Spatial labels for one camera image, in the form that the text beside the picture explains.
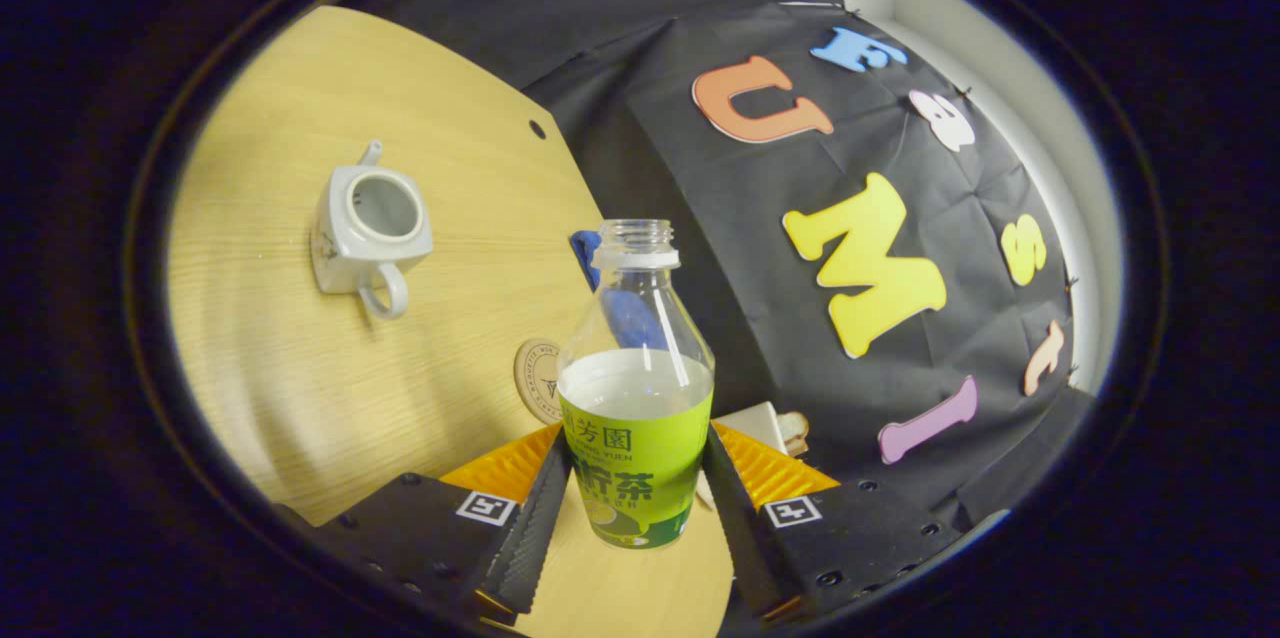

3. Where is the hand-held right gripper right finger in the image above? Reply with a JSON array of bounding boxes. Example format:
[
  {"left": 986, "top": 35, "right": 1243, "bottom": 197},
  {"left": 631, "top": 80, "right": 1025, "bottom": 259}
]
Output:
[{"left": 700, "top": 421, "right": 966, "bottom": 624}]

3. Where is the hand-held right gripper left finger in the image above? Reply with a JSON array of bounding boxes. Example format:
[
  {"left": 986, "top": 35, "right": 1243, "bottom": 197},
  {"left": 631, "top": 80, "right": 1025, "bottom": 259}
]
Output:
[{"left": 270, "top": 423, "right": 573, "bottom": 624}]

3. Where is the green label water bottle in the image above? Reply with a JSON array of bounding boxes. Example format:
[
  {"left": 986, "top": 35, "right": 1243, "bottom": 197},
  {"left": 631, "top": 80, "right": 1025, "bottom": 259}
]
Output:
[{"left": 556, "top": 218, "right": 717, "bottom": 551}]

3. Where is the round brown coaster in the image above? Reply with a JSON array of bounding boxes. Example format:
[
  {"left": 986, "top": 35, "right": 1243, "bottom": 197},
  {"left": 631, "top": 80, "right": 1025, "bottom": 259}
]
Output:
[{"left": 514, "top": 338, "right": 567, "bottom": 424}]

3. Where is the white ceramic teacup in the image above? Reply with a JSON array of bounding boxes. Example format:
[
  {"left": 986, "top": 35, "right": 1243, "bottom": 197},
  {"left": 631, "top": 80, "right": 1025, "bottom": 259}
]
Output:
[{"left": 310, "top": 140, "right": 435, "bottom": 322}]

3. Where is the white toaster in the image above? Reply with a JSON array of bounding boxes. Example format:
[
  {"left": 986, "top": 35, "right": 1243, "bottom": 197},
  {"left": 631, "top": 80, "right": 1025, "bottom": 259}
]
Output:
[{"left": 697, "top": 401, "right": 791, "bottom": 509}]

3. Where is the blue towel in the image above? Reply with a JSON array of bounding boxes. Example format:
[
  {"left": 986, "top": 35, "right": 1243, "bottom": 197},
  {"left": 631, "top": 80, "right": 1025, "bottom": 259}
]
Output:
[{"left": 570, "top": 230, "right": 669, "bottom": 351}]

